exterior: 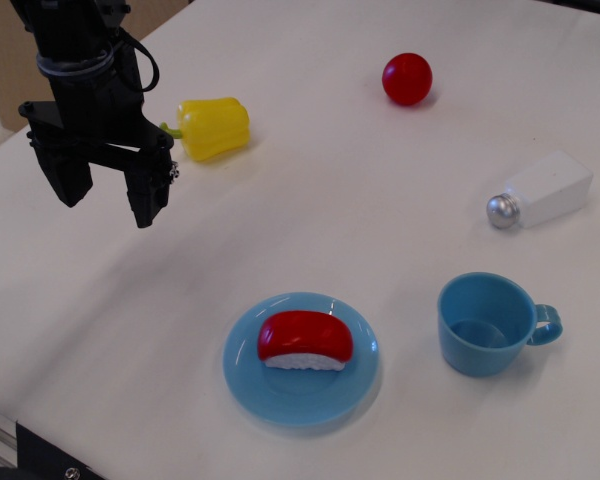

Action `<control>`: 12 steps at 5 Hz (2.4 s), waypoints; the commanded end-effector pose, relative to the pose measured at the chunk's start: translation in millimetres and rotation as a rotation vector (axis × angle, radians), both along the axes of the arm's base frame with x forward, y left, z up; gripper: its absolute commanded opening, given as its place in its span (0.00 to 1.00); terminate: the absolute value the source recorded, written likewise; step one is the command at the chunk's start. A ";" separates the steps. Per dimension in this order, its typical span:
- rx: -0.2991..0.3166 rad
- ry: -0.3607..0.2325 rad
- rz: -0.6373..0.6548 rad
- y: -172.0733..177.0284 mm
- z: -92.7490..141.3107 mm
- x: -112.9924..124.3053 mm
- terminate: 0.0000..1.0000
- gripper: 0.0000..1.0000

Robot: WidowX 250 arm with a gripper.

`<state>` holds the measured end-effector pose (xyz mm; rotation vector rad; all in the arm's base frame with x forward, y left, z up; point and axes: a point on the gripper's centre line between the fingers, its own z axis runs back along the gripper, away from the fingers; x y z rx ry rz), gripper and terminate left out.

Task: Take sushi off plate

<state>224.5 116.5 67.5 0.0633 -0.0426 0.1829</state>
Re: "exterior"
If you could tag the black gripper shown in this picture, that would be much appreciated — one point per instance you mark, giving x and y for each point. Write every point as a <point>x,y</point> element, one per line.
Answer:
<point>100,120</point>

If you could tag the red toy sushi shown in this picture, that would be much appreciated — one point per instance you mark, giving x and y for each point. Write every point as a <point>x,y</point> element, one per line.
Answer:
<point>305,340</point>

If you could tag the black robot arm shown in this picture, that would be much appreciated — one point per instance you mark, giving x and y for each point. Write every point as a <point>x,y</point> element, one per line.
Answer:
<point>81,38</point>

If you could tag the blue plastic plate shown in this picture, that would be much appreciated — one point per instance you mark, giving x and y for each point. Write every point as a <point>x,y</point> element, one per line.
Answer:
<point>299,398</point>

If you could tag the yellow toy bell pepper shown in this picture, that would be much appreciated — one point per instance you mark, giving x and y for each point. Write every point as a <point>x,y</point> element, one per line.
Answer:
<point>211,127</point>

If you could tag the red toy ball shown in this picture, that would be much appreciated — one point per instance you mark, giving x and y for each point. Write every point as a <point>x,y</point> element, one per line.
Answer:
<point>407,79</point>

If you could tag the blue plastic cup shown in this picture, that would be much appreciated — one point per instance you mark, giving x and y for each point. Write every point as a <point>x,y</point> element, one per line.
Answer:
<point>485,320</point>

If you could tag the white salt shaker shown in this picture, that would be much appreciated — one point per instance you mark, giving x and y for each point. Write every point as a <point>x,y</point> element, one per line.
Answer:
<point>552,187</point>

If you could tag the black corner bracket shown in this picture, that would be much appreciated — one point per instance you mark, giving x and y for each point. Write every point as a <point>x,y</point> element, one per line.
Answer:
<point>44,460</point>

